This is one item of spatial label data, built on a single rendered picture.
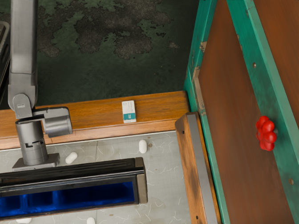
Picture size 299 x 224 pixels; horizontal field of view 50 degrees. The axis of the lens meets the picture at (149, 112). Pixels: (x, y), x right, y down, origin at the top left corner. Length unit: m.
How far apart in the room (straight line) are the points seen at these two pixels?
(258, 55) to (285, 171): 0.15
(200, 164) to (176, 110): 0.22
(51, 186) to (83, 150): 0.41
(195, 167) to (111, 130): 0.28
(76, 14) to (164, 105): 1.40
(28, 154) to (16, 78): 0.18
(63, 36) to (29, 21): 1.36
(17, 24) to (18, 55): 0.07
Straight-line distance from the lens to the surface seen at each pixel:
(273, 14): 0.44
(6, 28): 1.81
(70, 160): 0.91
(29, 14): 0.79
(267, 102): 0.44
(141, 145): 0.90
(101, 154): 0.92
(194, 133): 0.81
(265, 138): 0.41
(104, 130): 0.93
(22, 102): 0.78
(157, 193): 0.88
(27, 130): 0.80
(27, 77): 0.78
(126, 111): 0.92
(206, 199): 0.77
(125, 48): 2.02
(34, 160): 0.82
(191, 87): 0.91
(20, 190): 0.55
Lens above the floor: 1.61
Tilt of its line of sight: 64 degrees down
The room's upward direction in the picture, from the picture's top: straight up
